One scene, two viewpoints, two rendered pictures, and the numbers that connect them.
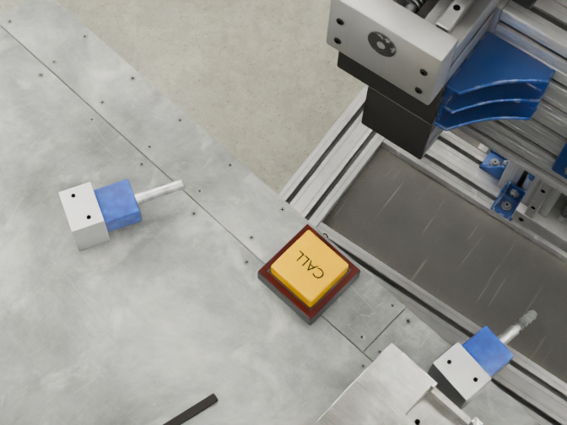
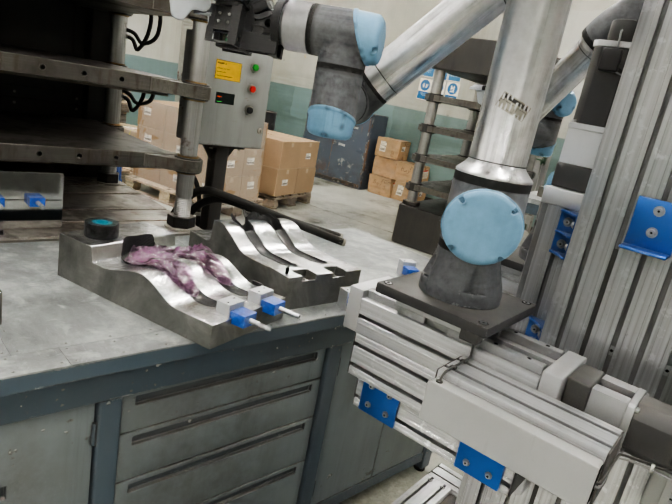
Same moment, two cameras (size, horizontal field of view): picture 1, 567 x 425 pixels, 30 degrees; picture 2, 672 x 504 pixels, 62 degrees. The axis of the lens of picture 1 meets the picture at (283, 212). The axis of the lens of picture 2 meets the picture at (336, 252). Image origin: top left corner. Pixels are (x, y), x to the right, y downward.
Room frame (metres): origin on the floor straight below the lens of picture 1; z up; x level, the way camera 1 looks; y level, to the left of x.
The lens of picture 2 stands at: (0.36, -1.62, 1.35)
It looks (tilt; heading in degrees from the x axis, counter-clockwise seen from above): 16 degrees down; 95
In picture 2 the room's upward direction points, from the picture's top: 11 degrees clockwise
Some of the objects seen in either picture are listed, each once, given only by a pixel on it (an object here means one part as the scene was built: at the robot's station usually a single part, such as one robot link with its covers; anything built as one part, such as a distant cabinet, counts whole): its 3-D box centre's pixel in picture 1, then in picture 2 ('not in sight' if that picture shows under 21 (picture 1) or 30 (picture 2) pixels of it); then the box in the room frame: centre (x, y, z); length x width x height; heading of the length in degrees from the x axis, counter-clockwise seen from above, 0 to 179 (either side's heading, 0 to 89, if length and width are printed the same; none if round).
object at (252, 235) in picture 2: not in sight; (273, 237); (0.05, -0.07, 0.92); 0.35 x 0.16 x 0.09; 140
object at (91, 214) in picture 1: (126, 202); (412, 272); (0.48, 0.17, 0.83); 0.13 x 0.05 x 0.05; 115
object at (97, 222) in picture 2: not in sight; (101, 228); (-0.32, -0.36, 0.93); 0.08 x 0.08 x 0.04
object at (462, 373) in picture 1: (490, 350); (360, 305); (0.34, -0.23, 0.83); 0.13 x 0.05 x 0.05; 133
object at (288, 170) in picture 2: not in sight; (255, 163); (-1.29, 4.85, 0.37); 1.20 x 0.82 x 0.74; 159
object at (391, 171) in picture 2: not in sight; (400, 170); (0.41, 6.70, 0.42); 0.86 x 0.33 x 0.83; 151
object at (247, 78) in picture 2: not in sight; (208, 224); (-0.36, 0.56, 0.74); 0.31 x 0.22 x 1.47; 50
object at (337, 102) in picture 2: not in sight; (336, 102); (0.24, -0.70, 1.34); 0.11 x 0.08 x 0.11; 84
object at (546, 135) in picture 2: not in sight; (539, 135); (0.74, 0.09, 1.34); 0.11 x 0.08 x 0.11; 32
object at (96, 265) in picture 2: not in sight; (172, 275); (-0.12, -0.38, 0.86); 0.50 x 0.26 x 0.11; 157
